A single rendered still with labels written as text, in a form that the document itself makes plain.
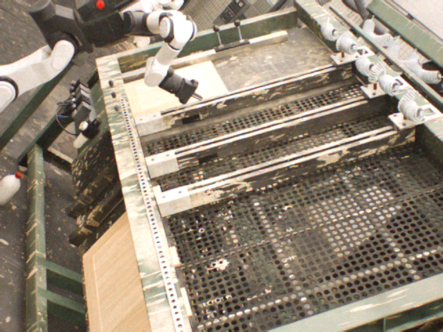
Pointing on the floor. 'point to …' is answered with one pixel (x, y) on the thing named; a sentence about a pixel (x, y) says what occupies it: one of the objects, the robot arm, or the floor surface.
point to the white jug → (9, 187)
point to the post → (30, 107)
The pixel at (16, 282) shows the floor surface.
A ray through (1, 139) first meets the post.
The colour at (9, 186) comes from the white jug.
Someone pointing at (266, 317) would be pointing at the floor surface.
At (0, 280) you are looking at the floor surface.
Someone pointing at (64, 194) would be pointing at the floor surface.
